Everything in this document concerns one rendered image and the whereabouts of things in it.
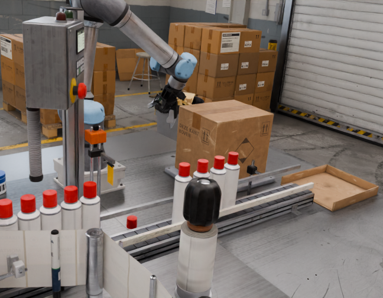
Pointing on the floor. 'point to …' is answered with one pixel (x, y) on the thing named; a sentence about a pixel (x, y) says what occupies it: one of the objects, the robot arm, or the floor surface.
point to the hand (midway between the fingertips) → (160, 118)
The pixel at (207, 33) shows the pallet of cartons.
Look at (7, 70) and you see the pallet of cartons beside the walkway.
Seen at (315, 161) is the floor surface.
